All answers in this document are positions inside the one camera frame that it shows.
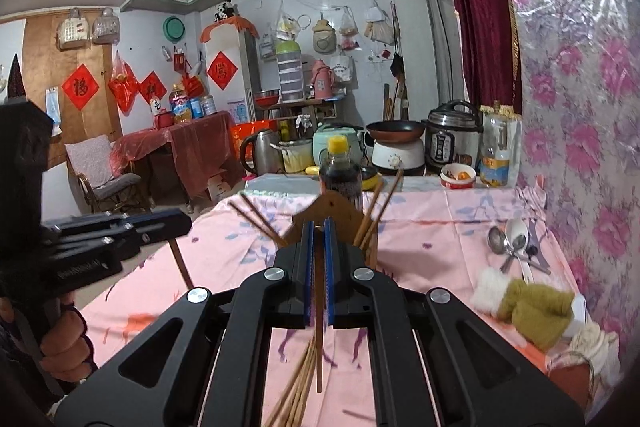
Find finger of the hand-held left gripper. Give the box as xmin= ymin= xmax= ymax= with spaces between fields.
xmin=42 ymin=209 xmax=193 ymax=244
xmin=51 ymin=234 xmax=142 ymax=263

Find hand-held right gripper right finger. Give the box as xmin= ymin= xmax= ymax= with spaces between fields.
xmin=324 ymin=217 xmax=587 ymax=427

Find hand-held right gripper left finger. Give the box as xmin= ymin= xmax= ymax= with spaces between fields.
xmin=52 ymin=218 xmax=317 ymax=427

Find single wooden chopstick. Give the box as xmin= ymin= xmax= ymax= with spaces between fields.
xmin=170 ymin=238 xmax=195 ymax=291
xmin=314 ymin=219 xmax=327 ymax=394

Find wooden utensil holder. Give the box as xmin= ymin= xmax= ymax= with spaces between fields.
xmin=290 ymin=193 xmax=381 ymax=269

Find bundle of wooden chopsticks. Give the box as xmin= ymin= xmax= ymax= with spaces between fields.
xmin=229 ymin=169 xmax=403 ymax=427

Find person's left hand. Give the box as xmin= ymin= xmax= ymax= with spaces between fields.
xmin=40 ymin=304 xmax=97 ymax=383

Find cushioned wooden chair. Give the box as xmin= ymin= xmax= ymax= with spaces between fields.
xmin=65 ymin=134 xmax=151 ymax=214

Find dark red table cover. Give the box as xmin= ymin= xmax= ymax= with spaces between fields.
xmin=112 ymin=112 xmax=236 ymax=204

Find light blue cloth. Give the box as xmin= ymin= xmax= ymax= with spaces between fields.
xmin=245 ymin=174 xmax=321 ymax=198

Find soy sauce bottle yellow cap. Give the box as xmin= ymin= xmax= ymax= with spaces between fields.
xmin=319 ymin=136 xmax=363 ymax=212

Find yellow frying pan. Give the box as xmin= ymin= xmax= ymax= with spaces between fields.
xmin=304 ymin=165 xmax=382 ymax=191

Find red diamond poster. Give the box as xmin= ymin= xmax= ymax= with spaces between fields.
xmin=206 ymin=52 xmax=238 ymax=92
xmin=61 ymin=64 xmax=100 ymax=110
xmin=137 ymin=72 xmax=168 ymax=106

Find pink deer print tablecloth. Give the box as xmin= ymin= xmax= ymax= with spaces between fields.
xmin=80 ymin=184 xmax=601 ymax=427

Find cooking oil bottle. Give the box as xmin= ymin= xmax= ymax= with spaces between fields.
xmin=170 ymin=84 xmax=193 ymax=125

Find steel electric kettle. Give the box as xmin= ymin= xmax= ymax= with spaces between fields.
xmin=240 ymin=129 xmax=283 ymax=178

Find orange gift box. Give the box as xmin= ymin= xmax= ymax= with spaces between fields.
xmin=230 ymin=121 xmax=278 ymax=158

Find pale green rice cooker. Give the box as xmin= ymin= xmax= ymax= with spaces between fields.
xmin=312 ymin=123 xmax=363 ymax=168

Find wooden door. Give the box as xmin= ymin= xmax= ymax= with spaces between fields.
xmin=22 ymin=14 xmax=123 ymax=142

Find white electric stove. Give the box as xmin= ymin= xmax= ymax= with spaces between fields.
xmin=371 ymin=139 xmax=427 ymax=178

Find red hanging decoration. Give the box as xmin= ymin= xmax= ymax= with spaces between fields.
xmin=109 ymin=57 xmax=139 ymax=112

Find brown frying pan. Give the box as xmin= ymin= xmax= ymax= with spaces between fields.
xmin=366 ymin=120 xmax=427 ymax=142

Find red white bowl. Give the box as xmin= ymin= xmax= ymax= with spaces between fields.
xmin=440 ymin=163 xmax=477 ymax=190

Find beige hanging handbag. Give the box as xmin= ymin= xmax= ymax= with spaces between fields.
xmin=57 ymin=7 xmax=91 ymax=50

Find red basin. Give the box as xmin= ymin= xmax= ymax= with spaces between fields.
xmin=252 ymin=89 xmax=281 ymax=108

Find white refrigerator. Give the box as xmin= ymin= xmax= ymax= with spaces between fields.
xmin=206 ymin=27 xmax=261 ymax=128

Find metal spoon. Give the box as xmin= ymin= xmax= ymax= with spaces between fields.
xmin=488 ymin=227 xmax=516 ymax=273
xmin=500 ymin=234 xmax=529 ymax=272

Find clear hanging handbag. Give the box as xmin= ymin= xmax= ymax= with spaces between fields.
xmin=91 ymin=7 xmax=121 ymax=46

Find silver electric pressure cooker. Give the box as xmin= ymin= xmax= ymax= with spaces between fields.
xmin=425 ymin=99 xmax=483 ymax=175

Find teal round plate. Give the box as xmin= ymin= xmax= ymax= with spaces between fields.
xmin=163 ymin=16 xmax=187 ymax=42

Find white ceramic spoon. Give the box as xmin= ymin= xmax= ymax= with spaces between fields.
xmin=505 ymin=218 xmax=532 ymax=284

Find pink thermos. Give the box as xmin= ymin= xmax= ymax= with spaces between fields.
xmin=311 ymin=60 xmax=335 ymax=100

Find stacked container green lid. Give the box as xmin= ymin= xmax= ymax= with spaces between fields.
xmin=276 ymin=39 xmax=306 ymax=102

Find clear bottle yellow label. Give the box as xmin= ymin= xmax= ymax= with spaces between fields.
xmin=477 ymin=102 xmax=514 ymax=188

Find orange cloth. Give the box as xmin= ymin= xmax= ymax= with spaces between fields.
xmin=200 ymin=18 xmax=258 ymax=44

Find olive mitten white cuff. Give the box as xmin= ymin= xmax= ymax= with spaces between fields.
xmin=472 ymin=268 xmax=588 ymax=350

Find panda plush toy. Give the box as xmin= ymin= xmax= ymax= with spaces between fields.
xmin=214 ymin=0 xmax=237 ymax=24

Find black hanging ladle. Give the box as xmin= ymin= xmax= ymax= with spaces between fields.
xmin=390 ymin=7 xmax=405 ymax=78

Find clear hanging plastic bag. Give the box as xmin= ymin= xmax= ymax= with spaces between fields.
xmin=276 ymin=0 xmax=301 ymax=42

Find beige hanging pouch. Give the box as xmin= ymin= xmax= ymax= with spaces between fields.
xmin=311 ymin=18 xmax=335 ymax=54

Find hanging bag red contents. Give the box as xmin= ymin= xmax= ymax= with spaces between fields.
xmin=340 ymin=7 xmax=359 ymax=50

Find beige hanging bag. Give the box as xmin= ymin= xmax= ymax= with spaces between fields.
xmin=365 ymin=4 xmax=396 ymax=46

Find white cloth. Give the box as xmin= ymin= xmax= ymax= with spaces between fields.
xmin=565 ymin=321 xmax=621 ymax=383

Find dark red curtain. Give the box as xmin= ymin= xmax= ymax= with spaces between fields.
xmin=430 ymin=0 xmax=523 ymax=116

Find black handled utensil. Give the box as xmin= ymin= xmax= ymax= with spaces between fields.
xmin=526 ymin=219 xmax=552 ymax=276

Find floral wall covering sheet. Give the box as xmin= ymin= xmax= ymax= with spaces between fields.
xmin=480 ymin=0 xmax=640 ymax=408

